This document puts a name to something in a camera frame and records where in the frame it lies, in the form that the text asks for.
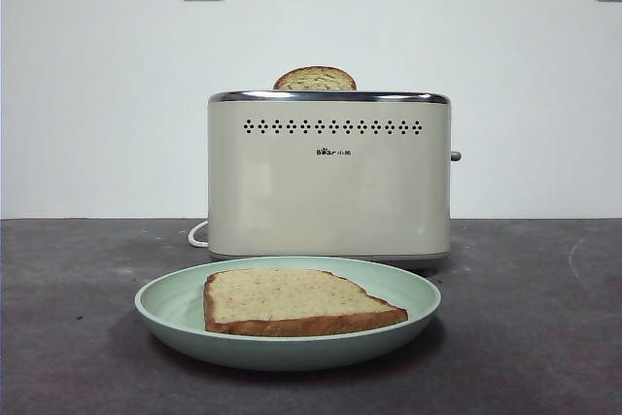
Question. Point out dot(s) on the large toast bread slice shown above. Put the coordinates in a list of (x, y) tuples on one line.
[(291, 298)]

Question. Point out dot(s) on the pale green round plate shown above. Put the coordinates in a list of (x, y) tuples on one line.
[(291, 352)]

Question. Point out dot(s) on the cream steel toaster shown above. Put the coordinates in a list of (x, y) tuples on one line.
[(330, 201)]

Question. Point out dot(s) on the small toast bread slice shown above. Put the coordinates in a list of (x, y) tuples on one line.
[(315, 79)]

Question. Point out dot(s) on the grey toaster lever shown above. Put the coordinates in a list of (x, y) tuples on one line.
[(456, 156)]

